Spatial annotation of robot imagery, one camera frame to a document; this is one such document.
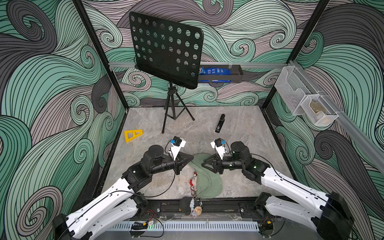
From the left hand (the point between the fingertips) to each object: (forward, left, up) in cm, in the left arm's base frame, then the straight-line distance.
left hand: (193, 155), depth 65 cm
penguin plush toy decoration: (-16, -2, -20) cm, 25 cm away
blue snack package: (+53, -14, +9) cm, 56 cm away
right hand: (+1, -5, -8) cm, 10 cm away
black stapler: (+38, -22, -23) cm, 50 cm away
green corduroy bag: (-5, -9, -22) cm, 24 cm away
